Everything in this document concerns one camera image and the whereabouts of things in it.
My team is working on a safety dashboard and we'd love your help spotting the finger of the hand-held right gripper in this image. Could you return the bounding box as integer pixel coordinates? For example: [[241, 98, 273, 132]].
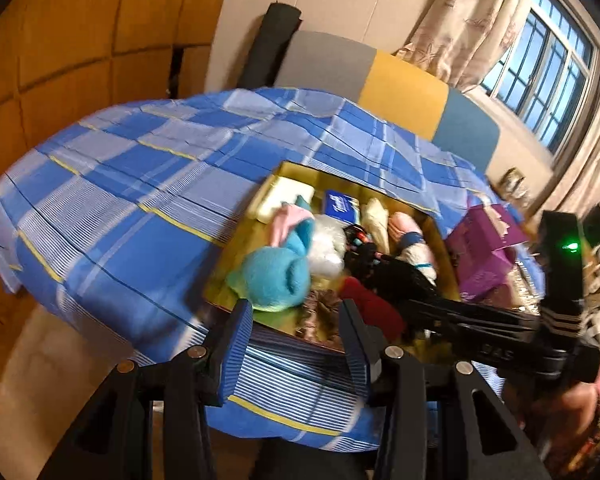
[[399, 296, 544, 330], [405, 321, 544, 362]]

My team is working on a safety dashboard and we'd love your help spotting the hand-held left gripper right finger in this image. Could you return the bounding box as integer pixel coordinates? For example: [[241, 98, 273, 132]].
[[339, 299, 551, 480]]

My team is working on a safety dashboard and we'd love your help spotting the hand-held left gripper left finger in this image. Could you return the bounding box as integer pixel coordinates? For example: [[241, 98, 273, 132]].
[[37, 298, 254, 480]]

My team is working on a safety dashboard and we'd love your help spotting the black-haired doll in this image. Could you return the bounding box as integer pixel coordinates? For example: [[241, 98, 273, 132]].
[[337, 225, 437, 342]]

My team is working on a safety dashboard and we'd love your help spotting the floral fabric piece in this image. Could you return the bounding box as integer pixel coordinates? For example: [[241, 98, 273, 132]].
[[299, 289, 347, 347]]

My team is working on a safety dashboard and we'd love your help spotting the gold rectangular tin box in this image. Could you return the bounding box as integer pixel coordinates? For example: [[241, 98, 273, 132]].
[[202, 160, 464, 357]]

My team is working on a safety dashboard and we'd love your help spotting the pink and white sock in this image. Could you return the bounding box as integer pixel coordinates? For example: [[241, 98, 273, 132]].
[[387, 211, 439, 283]]

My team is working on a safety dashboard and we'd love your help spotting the clear plastic bag of cotton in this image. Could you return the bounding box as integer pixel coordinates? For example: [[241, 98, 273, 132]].
[[307, 214, 349, 279]]

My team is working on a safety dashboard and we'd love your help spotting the cream sock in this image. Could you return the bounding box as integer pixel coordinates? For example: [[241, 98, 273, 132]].
[[362, 197, 392, 257]]

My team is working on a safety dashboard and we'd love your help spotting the blue tissue packet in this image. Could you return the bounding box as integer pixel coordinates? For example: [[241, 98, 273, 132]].
[[322, 188, 364, 224]]

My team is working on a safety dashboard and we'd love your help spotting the ornate silver tissue box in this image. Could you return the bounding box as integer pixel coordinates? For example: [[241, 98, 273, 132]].
[[500, 260, 547, 317]]

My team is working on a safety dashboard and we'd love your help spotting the purple carton box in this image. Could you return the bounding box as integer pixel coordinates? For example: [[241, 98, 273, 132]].
[[445, 203, 529, 302]]

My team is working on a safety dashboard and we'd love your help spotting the black monitor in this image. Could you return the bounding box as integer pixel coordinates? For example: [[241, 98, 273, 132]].
[[581, 204, 600, 262]]

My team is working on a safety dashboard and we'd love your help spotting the patterned bag on desk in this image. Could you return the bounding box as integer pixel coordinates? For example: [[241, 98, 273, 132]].
[[499, 167, 532, 207]]

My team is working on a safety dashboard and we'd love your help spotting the patterned dark cloth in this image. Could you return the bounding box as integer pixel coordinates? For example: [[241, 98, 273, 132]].
[[540, 395, 600, 478]]

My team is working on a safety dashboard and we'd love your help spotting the blue plaid bed sheet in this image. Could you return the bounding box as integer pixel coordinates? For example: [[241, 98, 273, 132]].
[[0, 87, 542, 449]]

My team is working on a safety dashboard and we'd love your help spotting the barred window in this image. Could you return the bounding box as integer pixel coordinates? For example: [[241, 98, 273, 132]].
[[480, 0, 599, 157]]

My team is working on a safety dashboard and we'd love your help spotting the grey yellow blue headboard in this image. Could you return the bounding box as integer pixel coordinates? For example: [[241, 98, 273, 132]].
[[274, 30, 502, 174]]

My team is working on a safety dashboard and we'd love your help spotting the beige patterned curtain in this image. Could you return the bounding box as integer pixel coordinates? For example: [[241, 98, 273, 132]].
[[392, 0, 544, 94]]

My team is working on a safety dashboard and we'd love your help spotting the black rolled mat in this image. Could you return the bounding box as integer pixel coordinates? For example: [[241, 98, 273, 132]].
[[237, 2, 304, 92]]

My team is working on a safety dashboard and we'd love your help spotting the wooden panel wardrobe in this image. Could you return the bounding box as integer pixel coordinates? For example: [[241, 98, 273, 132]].
[[0, 0, 237, 332]]

